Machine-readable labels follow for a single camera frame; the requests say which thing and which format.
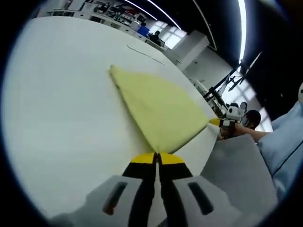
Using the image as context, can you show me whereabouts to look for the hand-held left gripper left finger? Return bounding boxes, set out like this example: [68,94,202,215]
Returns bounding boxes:
[49,152,157,227]

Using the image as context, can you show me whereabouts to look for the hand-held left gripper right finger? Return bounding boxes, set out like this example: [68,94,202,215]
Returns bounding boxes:
[158,152,237,227]

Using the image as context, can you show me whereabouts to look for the yellow blue colour-block garment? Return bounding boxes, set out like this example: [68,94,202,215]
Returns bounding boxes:
[108,64,211,154]

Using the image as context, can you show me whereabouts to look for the person's right hand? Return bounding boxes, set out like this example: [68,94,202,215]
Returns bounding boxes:
[219,125,245,140]

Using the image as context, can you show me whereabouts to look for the black equipment stand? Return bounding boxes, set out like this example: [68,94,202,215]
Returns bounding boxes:
[203,52,262,105]

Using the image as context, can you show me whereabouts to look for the person's grey trousers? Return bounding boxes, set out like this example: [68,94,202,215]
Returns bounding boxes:
[201,134,279,227]

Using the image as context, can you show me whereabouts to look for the person in light blue shirt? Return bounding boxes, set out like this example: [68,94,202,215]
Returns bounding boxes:
[257,101,303,209]

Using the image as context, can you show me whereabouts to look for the white square pillar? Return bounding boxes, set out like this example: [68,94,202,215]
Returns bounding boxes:
[182,30,210,71]

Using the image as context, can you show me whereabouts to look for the white ceiling light strip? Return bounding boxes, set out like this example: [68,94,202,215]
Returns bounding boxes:
[146,0,182,27]
[124,0,157,21]
[238,0,247,62]

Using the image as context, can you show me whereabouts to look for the white storage shelf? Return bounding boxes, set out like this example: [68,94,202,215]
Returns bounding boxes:
[94,2,138,24]

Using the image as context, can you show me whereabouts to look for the curved white ceiling rail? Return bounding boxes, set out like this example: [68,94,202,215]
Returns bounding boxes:
[193,0,218,51]

